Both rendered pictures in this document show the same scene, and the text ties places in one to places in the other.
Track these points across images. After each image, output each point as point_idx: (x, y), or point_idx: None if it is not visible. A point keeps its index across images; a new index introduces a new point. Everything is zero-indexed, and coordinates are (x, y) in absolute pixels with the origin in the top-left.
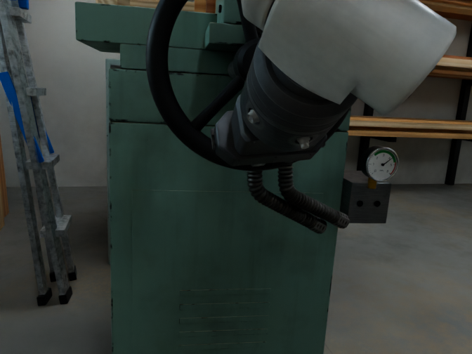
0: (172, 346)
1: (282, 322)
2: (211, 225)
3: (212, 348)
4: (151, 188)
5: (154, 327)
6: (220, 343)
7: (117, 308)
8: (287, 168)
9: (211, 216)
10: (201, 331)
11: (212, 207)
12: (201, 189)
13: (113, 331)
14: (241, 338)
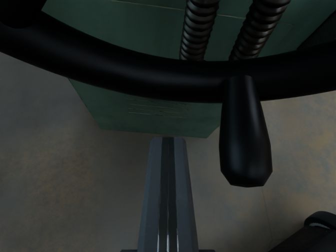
0: (122, 103)
1: (203, 103)
2: (147, 41)
3: (150, 107)
4: None
5: (107, 94)
6: (157, 106)
7: (74, 82)
8: (251, 54)
9: (146, 32)
10: (142, 101)
11: (147, 23)
12: (131, 1)
13: (77, 92)
14: (171, 106)
